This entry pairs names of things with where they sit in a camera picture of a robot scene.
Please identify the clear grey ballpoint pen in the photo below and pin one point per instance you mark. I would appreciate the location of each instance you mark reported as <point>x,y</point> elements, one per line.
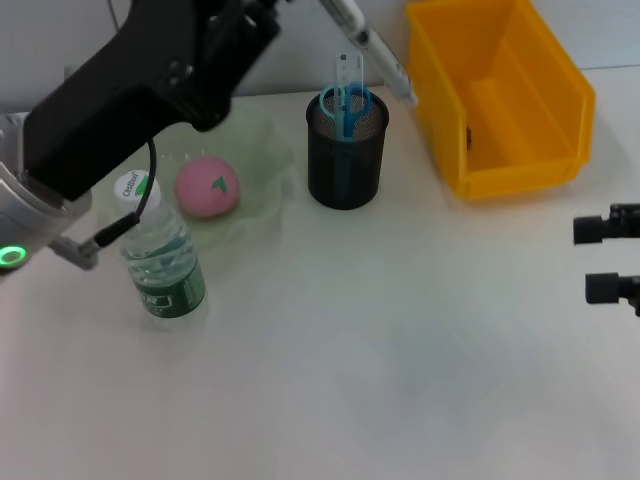
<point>370,45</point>

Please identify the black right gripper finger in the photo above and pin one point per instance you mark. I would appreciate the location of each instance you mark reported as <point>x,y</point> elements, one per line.
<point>602,289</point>
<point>590,230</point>

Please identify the green glass fruit plate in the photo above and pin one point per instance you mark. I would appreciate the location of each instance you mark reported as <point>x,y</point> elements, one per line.
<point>260,165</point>

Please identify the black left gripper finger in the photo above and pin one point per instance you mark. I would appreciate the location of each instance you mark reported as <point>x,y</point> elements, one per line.
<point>267,20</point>

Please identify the blue scissors with blade cover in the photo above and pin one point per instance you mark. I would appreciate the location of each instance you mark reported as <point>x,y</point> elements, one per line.
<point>347,122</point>

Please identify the black mesh pen cup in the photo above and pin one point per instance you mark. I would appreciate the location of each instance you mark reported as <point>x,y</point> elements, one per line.
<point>345,175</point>

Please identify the transparent plastic ruler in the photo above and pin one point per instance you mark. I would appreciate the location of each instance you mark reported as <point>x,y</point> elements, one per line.
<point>349,70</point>

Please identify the yellow plastic storage bin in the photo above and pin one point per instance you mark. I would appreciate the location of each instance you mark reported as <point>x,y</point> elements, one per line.
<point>525,125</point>

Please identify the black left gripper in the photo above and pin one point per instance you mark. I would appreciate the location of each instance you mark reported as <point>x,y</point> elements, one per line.
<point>125,100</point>

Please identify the clear water bottle green label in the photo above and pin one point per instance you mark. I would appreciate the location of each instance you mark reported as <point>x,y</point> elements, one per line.
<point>165,280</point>

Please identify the pink peach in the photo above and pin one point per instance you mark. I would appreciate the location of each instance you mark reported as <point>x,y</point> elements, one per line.
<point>200,192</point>

